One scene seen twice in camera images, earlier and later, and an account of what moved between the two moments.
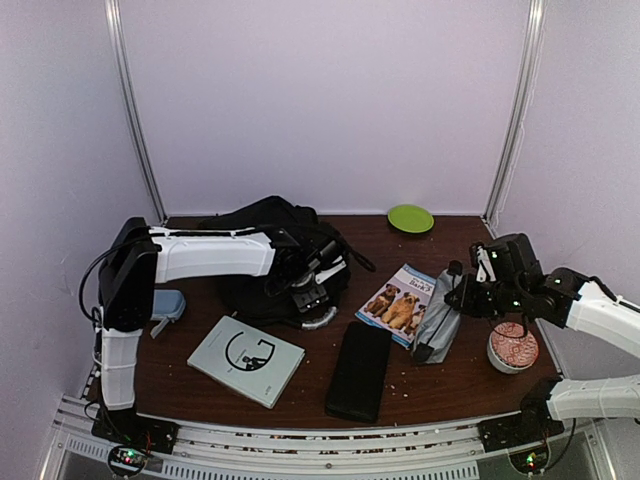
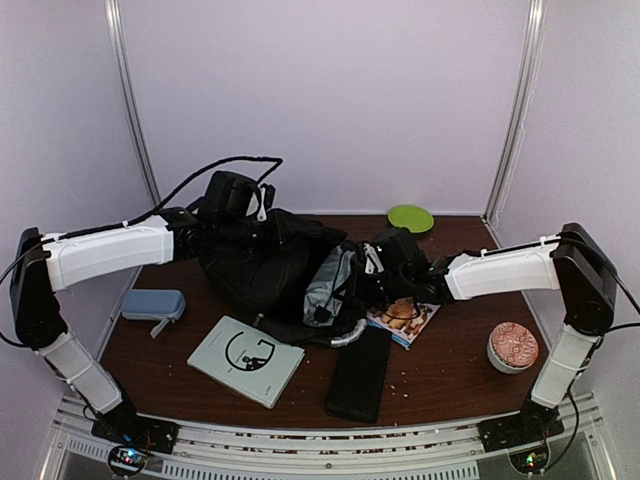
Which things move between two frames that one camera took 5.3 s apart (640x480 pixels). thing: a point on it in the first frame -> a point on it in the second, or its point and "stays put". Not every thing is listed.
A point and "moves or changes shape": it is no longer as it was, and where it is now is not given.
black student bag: (304, 245) moves or changes shape
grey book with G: (247, 360) stays put
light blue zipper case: (168, 305) stays put
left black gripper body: (302, 297) -> (235, 235)
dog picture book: (399, 304) stays put
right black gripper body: (500, 301) -> (378, 292)
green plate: (410, 218) stays put
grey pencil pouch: (439, 326) -> (327, 290)
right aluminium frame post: (525, 103) stays put
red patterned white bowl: (512, 348) stays put
